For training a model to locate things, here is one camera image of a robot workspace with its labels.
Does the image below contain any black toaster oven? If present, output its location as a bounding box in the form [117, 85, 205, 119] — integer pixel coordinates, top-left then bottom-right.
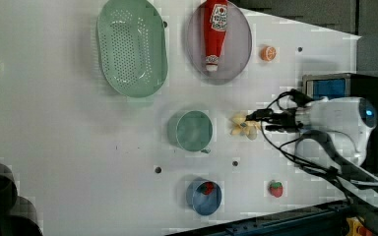
[303, 73, 378, 173]

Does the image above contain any red plush ketchup bottle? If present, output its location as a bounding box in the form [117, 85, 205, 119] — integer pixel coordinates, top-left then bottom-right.
[203, 0, 227, 72]

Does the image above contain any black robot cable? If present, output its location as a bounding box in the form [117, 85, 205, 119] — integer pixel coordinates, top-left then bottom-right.
[259, 88, 378, 205]

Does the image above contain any dark cylindrical stand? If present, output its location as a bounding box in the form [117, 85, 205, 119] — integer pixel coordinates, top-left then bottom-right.
[0, 164, 43, 236]

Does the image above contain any green mug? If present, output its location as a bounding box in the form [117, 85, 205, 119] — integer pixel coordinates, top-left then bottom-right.
[167, 110, 213, 153]

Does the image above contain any green perforated colander basket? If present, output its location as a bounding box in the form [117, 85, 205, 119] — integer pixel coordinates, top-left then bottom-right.
[96, 0, 168, 98]

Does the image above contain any red strawberry in cup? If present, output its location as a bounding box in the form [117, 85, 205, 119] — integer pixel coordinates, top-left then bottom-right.
[199, 182, 215, 196]

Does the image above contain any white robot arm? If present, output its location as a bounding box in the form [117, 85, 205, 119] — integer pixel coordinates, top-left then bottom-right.
[245, 97, 378, 195]

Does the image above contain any yellow plush peeled banana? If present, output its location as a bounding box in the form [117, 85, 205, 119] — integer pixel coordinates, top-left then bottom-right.
[231, 113, 261, 141]

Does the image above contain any plush orange slice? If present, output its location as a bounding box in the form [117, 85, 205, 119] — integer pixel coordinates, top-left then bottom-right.
[260, 46, 277, 61]

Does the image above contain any grey round plate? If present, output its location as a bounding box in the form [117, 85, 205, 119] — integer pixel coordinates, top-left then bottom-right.
[186, 2, 252, 85]

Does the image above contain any red plush strawberry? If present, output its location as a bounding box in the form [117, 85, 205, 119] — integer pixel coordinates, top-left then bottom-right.
[269, 181, 284, 198]

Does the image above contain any blue cup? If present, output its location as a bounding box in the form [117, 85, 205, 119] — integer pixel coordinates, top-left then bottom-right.
[186, 178, 222, 216]

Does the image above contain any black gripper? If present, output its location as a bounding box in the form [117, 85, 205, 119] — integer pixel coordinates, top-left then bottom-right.
[246, 108, 303, 133]

